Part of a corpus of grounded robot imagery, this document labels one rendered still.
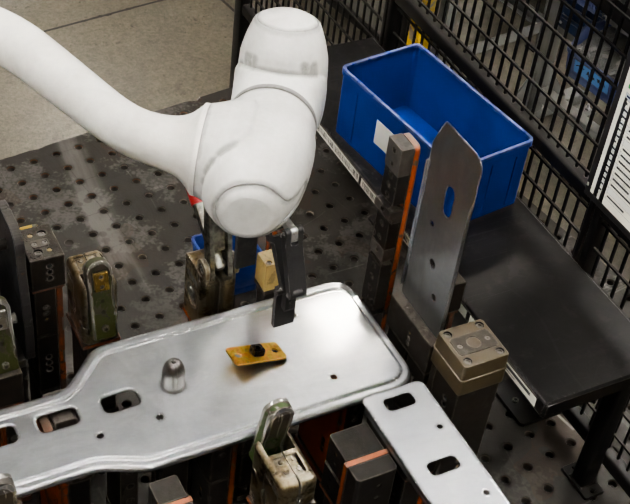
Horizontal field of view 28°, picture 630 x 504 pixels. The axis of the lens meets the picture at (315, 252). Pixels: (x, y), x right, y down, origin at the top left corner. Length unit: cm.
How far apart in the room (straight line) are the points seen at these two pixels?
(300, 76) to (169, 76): 266
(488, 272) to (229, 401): 47
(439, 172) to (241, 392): 41
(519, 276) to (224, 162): 77
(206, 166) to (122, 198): 119
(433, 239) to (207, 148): 56
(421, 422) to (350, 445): 10
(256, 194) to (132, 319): 101
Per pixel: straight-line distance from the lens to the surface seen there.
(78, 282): 180
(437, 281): 181
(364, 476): 170
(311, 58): 141
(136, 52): 417
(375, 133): 206
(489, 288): 191
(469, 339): 179
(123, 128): 136
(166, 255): 237
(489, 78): 213
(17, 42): 147
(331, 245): 243
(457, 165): 169
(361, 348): 182
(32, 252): 177
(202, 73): 408
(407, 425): 174
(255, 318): 184
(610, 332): 191
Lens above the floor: 231
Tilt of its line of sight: 42 degrees down
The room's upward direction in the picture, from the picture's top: 8 degrees clockwise
